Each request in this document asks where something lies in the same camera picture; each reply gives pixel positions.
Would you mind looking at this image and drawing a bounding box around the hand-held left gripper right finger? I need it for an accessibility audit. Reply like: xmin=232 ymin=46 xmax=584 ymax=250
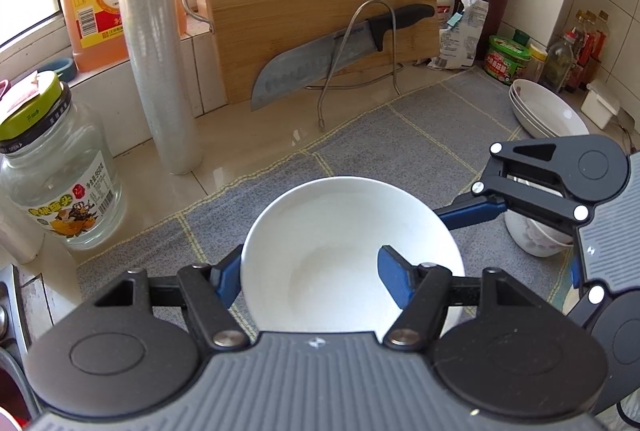
xmin=377 ymin=245 xmax=548 ymax=354

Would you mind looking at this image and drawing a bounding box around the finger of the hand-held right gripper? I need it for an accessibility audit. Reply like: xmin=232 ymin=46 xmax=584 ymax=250
xmin=432 ymin=136 xmax=591 ymax=230
xmin=565 ymin=255 xmax=610 ymax=328

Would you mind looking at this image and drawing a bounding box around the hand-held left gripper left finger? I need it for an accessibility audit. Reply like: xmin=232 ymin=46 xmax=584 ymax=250
xmin=95 ymin=245 xmax=251 ymax=353

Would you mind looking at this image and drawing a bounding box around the grey blue checked dish towel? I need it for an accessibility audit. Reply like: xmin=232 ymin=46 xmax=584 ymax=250
xmin=75 ymin=68 xmax=591 ymax=342

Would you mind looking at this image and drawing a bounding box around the white plastic box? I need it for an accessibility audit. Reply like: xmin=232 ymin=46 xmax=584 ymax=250
xmin=580 ymin=81 xmax=621 ymax=130

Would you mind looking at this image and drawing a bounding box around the green-lid sauce jar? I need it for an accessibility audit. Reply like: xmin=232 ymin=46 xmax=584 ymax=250
xmin=482 ymin=34 xmax=532 ymax=85

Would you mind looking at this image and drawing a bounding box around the yellow-lid spice jar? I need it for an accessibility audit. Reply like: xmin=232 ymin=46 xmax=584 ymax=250
xmin=522 ymin=44 xmax=548 ymax=84

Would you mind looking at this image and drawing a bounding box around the clear glass bottle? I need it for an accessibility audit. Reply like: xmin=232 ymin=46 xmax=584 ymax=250
xmin=540 ymin=31 xmax=576 ymax=94

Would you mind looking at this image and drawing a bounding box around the crumpled white food bag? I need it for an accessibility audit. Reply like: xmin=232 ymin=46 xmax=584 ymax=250
xmin=427 ymin=0 xmax=492 ymax=71

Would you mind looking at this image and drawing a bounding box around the glass jar yellow-green lid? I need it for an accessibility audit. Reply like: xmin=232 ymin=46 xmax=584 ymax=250
xmin=0 ymin=71 xmax=128 ymax=252

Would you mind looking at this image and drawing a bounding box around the steel sink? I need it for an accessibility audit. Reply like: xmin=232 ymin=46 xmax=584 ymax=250
xmin=0 ymin=263 xmax=46 ymax=431

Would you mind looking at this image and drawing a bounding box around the white plastic bottle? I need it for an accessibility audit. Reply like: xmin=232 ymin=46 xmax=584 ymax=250
xmin=435 ymin=0 xmax=462 ymax=32

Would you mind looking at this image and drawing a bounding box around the tall plastic wrap roll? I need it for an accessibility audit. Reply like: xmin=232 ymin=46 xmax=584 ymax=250
xmin=109 ymin=0 xmax=203 ymax=175

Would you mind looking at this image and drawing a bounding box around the red plastic basin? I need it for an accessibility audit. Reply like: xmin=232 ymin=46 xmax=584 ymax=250
xmin=0 ymin=363 xmax=26 ymax=431

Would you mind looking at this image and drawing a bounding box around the teal tape roll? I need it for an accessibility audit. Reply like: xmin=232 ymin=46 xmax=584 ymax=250
xmin=41 ymin=58 xmax=78 ymax=83

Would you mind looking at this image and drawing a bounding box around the steel wire rack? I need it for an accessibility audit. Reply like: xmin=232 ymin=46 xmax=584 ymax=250
xmin=317 ymin=0 xmax=405 ymax=130

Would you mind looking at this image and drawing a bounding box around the black-handled kitchen knife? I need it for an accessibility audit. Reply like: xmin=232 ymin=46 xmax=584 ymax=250
xmin=250 ymin=4 xmax=436 ymax=112

